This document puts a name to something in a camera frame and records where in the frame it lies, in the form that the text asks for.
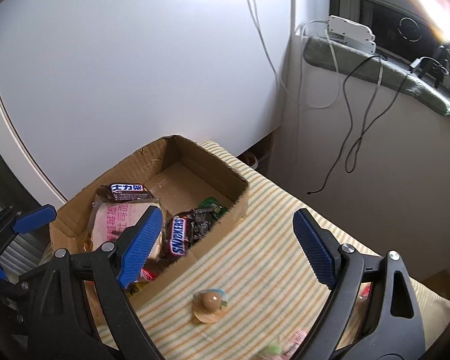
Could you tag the snickers bar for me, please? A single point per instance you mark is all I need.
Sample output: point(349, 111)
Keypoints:
point(178, 235)

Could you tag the dark chocolate bar wrapper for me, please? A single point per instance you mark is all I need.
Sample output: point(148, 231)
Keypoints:
point(123, 192)

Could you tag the pink toast bread bag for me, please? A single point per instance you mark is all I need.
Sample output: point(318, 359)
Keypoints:
point(108, 220)

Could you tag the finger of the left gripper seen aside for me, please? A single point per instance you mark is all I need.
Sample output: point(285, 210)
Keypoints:
point(26, 223)

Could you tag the small pink snack packet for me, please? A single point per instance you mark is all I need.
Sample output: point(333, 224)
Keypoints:
point(281, 349)

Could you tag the brown jelly cup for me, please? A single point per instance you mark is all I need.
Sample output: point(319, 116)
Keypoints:
point(210, 306)

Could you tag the green snack packet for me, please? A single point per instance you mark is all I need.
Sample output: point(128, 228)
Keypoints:
point(204, 217)

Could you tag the striped table cloth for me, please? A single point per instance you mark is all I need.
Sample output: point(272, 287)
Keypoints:
point(271, 288)

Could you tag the white power strip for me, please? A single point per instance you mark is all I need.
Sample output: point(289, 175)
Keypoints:
point(352, 34)

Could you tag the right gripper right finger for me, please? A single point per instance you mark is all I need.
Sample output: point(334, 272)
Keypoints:
point(321, 248)

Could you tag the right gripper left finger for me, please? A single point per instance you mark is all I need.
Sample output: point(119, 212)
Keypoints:
point(116, 264)

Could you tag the white round board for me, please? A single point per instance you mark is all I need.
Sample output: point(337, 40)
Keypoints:
point(87, 82)

